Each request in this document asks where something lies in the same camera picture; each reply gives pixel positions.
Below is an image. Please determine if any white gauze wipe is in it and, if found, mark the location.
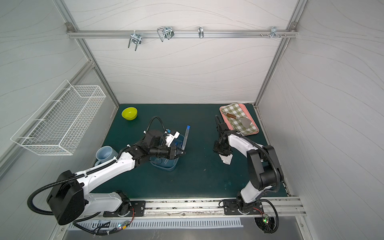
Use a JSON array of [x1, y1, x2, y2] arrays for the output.
[[219, 154, 233, 165]]

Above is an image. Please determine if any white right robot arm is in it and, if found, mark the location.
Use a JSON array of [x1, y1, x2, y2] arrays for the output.
[[213, 115, 284, 205]]

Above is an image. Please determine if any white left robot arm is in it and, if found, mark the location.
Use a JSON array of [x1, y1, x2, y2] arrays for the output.
[[47, 130, 185, 225]]

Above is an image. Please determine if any blue plastic tub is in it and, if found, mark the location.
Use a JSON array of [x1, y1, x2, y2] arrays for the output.
[[150, 135, 184, 172]]

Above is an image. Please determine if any pink plastic tray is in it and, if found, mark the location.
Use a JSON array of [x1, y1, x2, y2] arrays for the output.
[[219, 103, 260, 136]]

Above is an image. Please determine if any yellow green bowl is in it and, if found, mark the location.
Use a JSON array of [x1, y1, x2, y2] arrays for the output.
[[122, 107, 138, 121]]

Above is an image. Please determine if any light blue mug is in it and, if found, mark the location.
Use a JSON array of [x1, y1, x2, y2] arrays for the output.
[[94, 146, 118, 167]]

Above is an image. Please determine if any metal clamp hook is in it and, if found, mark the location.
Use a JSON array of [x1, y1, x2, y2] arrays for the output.
[[157, 26, 175, 42], [260, 27, 287, 39], [198, 27, 204, 39], [128, 32, 142, 51]]

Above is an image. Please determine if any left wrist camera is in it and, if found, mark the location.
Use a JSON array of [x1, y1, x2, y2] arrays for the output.
[[165, 130, 180, 147]]

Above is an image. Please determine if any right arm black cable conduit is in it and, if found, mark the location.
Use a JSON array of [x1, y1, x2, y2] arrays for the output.
[[214, 114, 282, 193]]

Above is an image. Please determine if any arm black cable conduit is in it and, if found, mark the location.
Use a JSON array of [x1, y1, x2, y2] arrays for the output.
[[26, 116, 167, 216], [214, 114, 282, 193]]

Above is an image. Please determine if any wooden handled metal spatula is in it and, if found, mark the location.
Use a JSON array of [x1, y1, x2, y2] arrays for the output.
[[223, 112, 252, 129]]

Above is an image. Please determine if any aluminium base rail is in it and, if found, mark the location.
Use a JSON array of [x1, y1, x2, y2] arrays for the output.
[[89, 196, 307, 220]]

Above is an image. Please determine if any white wire basket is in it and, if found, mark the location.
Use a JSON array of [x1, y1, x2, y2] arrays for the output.
[[11, 80, 106, 156]]

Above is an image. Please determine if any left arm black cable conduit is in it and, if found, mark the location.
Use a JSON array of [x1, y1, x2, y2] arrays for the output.
[[26, 116, 167, 216]]

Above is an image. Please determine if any aluminium cross rail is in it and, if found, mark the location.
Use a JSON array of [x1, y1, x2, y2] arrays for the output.
[[67, 29, 299, 39]]

